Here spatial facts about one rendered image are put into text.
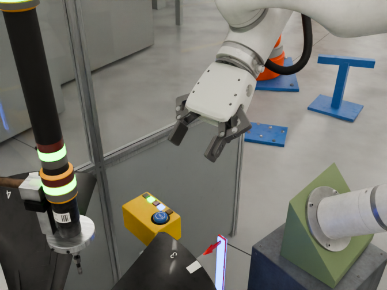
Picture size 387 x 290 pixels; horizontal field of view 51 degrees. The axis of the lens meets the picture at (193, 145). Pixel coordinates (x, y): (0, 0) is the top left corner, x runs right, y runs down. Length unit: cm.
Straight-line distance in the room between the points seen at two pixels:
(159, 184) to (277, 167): 157
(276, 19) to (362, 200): 57
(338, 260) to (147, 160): 87
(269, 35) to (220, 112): 16
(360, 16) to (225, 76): 23
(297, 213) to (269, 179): 196
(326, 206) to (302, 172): 205
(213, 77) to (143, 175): 109
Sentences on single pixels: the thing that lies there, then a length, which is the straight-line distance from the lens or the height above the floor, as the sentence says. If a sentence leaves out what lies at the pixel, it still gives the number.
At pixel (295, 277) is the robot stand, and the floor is 93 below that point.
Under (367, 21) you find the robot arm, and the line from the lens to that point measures 67.
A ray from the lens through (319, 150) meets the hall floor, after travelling 354.
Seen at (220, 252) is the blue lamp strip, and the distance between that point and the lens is 100.
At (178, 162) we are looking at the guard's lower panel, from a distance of 187.
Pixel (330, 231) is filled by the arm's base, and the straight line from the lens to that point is 120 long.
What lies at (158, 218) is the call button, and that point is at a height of 108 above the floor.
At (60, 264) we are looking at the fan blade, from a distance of 78.
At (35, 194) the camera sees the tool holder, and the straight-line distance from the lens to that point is 59.
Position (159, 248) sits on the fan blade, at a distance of 93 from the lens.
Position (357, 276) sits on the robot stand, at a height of 93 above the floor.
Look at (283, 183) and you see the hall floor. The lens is 310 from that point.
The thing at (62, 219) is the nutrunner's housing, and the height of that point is 150.
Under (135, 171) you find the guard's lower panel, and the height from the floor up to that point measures 87.
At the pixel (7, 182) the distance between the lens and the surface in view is 62.
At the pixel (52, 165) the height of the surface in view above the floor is 159.
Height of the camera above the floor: 189
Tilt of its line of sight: 33 degrees down
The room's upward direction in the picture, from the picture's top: straight up
